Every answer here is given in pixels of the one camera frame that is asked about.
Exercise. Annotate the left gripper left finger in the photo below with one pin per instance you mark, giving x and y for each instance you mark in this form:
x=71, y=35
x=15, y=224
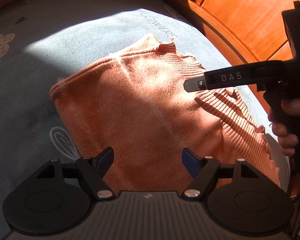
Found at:
x=91, y=173

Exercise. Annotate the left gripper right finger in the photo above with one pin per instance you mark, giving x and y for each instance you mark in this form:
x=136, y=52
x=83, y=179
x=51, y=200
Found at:
x=203, y=172

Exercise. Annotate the orange knitted sweater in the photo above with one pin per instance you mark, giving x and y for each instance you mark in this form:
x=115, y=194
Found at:
x=134, y=102

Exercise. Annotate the person's right hand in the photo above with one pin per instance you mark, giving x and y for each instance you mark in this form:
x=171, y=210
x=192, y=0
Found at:
x=287, y=139

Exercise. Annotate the blue floral bed sheet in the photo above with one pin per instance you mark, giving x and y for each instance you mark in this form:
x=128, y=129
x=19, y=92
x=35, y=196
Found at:
x=54, y=39

